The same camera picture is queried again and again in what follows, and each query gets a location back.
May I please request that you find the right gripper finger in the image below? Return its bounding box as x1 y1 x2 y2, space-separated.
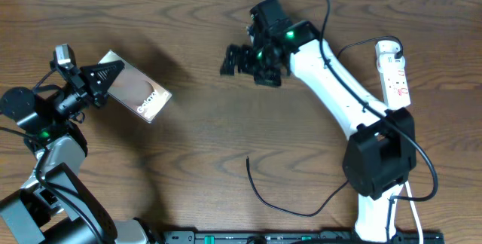
220 44 240 76
237 44 255 74

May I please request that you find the black charging cable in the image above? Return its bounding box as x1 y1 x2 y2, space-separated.
246 35 404 218

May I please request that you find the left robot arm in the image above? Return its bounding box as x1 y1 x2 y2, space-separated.
1 61 163 243

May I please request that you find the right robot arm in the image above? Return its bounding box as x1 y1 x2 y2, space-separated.
220 0 416 242

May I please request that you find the white charger plug adapter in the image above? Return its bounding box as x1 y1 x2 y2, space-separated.
375 40 401 57

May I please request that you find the white power strip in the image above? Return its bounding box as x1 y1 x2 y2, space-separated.
377 53 411 110

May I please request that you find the black mounting rail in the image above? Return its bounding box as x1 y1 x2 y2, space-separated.
150 230 445 244

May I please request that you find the white power strip cord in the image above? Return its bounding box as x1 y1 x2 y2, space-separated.
402 181 425 244

